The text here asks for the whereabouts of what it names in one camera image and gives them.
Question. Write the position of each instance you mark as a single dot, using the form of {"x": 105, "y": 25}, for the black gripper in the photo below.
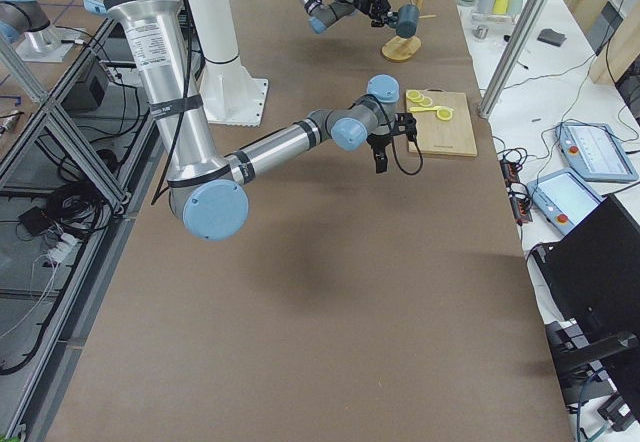
{"x": 372, "y": 4}
{"x": 374, "y": 140}

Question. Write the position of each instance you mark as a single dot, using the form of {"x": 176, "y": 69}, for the blue mug yellow inside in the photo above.
{"x": 407, "y": 21}

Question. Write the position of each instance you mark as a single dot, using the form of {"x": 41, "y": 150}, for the wooden cup storage rack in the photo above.
{"x": 405, "y": 44}

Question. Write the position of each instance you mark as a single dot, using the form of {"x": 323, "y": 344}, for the small metal cup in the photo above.
{"x": 481, "y": 32}

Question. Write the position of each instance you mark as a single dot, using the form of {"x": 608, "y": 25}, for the grey cup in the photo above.
{"x": 485, "y": 6}

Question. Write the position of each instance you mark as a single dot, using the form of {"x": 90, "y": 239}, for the yellow cup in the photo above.
{"x": 500, "y": 7}

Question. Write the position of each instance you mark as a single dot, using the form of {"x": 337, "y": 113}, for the light blue cup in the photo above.
{"x": 514, "y": 8}

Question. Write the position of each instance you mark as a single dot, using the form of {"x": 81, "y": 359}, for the yellow plastic knife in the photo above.
{"x": 416, "y": 109}

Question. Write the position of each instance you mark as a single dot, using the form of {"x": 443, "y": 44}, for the lemon slice far right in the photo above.
{"x": 412, "y": 93}

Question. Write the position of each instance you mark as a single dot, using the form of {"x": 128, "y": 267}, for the bamboo cutting board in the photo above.
{"x": 436, "y": 137}

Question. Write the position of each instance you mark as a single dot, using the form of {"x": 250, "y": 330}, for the lemon slice top left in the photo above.
{"x": 444, "y": 113}

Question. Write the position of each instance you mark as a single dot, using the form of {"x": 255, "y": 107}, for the black power strip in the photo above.
{"x": 517, "y": 192}

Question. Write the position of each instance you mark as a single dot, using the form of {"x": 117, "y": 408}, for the black square pad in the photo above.
{"x": 551, "y": 37}

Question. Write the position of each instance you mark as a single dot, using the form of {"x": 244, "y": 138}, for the blue teach pendant near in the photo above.
{"x": 564, "y": 198}

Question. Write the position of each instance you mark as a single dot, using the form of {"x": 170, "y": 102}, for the blue teach pendant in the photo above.
{"x": 564, "y": 198}
{"x": 595, "y": 153}

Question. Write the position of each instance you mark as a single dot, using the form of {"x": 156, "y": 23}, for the blue teach pendant far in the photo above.
{"x": 595, "y": 153}

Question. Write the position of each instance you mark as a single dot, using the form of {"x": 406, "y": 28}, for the black monitor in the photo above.
{"x": 593, "y": 277}

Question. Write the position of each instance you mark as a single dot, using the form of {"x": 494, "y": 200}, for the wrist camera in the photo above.
{"x": 405, "y": 124}

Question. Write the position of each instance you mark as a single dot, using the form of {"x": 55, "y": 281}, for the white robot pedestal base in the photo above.
{"x": 231, "y": 96}

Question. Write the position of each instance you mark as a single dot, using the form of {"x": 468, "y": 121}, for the aluminium frame post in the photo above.
{"x": 529, "y": 17}

